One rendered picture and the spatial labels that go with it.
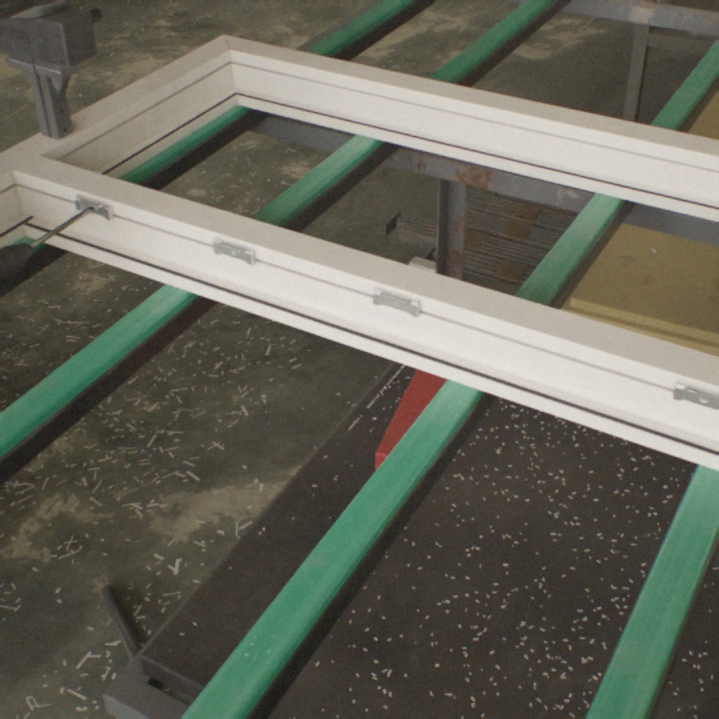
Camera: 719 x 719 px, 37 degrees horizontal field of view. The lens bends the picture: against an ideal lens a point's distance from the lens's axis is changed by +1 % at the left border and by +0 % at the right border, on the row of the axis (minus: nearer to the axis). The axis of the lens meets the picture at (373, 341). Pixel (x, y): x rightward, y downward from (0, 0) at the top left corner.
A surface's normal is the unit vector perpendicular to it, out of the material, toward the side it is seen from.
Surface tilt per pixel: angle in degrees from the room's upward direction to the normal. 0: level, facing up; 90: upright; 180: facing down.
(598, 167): 90
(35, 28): 90
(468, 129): 90
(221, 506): 0
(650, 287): 0
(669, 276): 0
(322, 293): 90
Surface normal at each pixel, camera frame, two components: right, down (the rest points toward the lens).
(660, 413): -0.50, 0.52
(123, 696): 0.00, -0.81
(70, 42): 0.87, 0.29
